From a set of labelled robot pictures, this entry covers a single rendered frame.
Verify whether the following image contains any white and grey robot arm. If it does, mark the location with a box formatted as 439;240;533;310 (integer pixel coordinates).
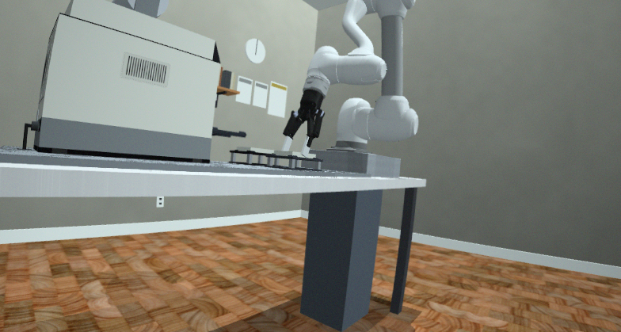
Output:
303;0;418;154

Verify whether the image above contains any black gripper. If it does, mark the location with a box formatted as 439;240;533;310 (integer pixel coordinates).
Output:
282;90;325;158

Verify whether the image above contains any black rectangular frame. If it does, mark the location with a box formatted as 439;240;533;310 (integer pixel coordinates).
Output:
230;150;280;166

